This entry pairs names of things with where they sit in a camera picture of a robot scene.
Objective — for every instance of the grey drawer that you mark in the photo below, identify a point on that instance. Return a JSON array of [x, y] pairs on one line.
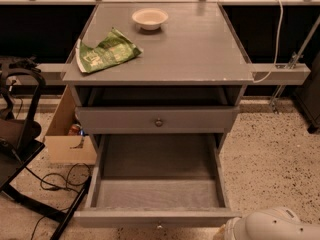
[[156, 180], [156, 120]]

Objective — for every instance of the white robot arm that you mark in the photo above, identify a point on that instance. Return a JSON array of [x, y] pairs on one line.
[[278, 223]]

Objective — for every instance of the grey top drawer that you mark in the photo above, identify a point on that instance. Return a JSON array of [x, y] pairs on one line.
[[156, 120]]

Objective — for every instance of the grey wooden drawer cabinet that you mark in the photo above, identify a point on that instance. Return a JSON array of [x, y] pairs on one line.
[[191, 61]]

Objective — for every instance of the red soda can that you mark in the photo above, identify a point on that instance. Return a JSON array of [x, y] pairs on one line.
[[74, 130]]

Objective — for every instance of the cardboard box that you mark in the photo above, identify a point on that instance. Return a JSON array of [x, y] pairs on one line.
[[65, 147]]

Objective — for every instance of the metal diagonal strut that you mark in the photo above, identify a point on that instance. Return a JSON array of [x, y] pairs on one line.
[[291, 64]]

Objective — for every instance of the green chip bag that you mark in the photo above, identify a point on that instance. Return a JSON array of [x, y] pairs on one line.
[[113, 50]]

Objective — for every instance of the white paper bowl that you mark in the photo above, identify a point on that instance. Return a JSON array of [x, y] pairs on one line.
[[150, 18]]

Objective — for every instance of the grey horizontal rail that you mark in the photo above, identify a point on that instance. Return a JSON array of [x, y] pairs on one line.
[[264, 74]]

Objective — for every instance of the black chair frame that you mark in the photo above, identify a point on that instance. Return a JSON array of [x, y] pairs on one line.
[[19, 144]]

